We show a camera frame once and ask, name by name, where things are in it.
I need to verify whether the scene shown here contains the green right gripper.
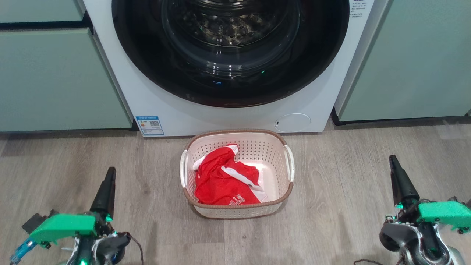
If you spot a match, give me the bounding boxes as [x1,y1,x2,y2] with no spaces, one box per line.
[389,155,471,230]

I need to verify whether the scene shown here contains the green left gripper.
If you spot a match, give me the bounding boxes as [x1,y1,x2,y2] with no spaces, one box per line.
[29,167,116,246]

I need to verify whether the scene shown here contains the red bulls print jersey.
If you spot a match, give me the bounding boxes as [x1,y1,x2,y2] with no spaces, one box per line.
[194,162,268,206]

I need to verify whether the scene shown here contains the washing machine glass door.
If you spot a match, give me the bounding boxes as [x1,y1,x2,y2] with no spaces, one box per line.
[111,0,350,108]

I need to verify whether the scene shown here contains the white front-load washing machine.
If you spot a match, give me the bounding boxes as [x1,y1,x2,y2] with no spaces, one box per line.
[83,0,390,137]

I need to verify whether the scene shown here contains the large pale green cabinet door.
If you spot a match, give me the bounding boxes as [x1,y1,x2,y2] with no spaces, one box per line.
[0,28,133,132]

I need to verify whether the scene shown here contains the steel washing machine drum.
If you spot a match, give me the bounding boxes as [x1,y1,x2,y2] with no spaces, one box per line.
[164,0,300,48]

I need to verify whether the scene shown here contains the blue energy label sticker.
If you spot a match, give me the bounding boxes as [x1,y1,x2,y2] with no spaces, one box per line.
[135,116,165,136]

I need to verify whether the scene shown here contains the round drain filter cover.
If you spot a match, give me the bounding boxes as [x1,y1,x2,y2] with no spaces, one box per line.
[275,113,311,133]

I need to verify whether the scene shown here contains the cream perforated laundry basket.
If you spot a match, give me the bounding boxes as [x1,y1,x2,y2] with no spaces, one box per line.
[180,129,295,219]

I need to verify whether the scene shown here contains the narrow pale green drawer front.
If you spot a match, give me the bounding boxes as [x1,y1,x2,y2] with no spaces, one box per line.
[0,0,86,23]

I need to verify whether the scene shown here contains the thin left arm cable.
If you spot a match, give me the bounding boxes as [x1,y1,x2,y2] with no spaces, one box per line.
[127,232,145,265]

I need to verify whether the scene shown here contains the thin arm cable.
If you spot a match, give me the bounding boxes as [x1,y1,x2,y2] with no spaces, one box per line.
[127,232,145,265]
[353,258,405,265]

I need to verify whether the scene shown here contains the thin right arm cable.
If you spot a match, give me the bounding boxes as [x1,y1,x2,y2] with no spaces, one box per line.
[353,258,405,265]

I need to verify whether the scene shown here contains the blue left camera connector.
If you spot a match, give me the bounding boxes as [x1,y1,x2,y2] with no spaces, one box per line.
[9,237,37,264]

